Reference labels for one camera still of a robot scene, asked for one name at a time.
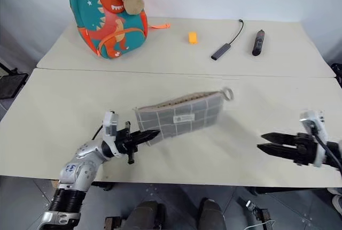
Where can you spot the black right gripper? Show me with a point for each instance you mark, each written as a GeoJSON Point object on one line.
{"type": "Point", "coordinates": [306, 149]}

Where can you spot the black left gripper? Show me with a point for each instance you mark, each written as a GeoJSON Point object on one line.
{"type": "Point", "coordinates": [125, 143]}

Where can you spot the grey plaid pouch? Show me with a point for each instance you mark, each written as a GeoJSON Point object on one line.
{"type": "Point", "coordinates": [187, 119]}

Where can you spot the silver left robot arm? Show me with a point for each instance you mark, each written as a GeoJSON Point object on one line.
{"type": "Point", "coordinates": [80, 165]}

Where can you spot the black table leg bar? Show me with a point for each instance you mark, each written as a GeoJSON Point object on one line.
{"type": "Point", "coordinates": [288, 190]}

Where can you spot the black floor clamp device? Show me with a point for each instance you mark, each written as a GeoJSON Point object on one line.
{"type": "Point", "coordinates": [256, 208]}

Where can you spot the white rounded floor object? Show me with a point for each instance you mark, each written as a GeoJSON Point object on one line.
{"type": "Point", "coordinates": [337, 199]}

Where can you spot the black equipment with knobs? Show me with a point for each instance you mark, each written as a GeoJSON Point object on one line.
{"type": "Point", "coordinates": [337, 73]}

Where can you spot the black cylindrical pen-shaped device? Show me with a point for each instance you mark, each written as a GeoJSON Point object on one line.
{"type": "Point", "coordinates": [258, 43]}

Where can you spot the small orange plastic block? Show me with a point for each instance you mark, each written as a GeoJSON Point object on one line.
{"type": "Point", "coordinates": [193, 38]}

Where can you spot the beige plush toy pendant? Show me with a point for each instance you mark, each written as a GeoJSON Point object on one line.
{"type": "Point", "coordinates": [133, 2]}

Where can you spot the teal dinosaur backpack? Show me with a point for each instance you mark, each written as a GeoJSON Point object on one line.
{"type": "Point", "coordinates": [88, 13]}

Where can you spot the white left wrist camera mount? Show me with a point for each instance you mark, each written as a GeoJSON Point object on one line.
{"type": "Point", "coordinates": [110, 125]}

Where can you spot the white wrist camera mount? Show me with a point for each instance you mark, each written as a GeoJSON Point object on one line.
{"type": "Point", "coordinates": [110, 125]}
{"type": "Point", "coordinates": [310, 115]}

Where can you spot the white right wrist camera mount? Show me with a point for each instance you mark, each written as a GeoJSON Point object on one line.
{"type": "Point", "coordinates": [310, 115]}

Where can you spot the brown floor bracket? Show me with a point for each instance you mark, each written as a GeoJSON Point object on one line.
{"type": "Point", "coordinates": [112, 223]}

